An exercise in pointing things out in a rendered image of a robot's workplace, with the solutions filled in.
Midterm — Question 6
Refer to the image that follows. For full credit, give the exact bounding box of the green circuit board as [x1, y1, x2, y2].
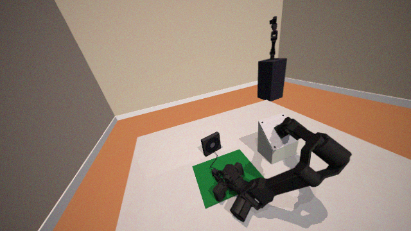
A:
[193, 150, 264, 209]

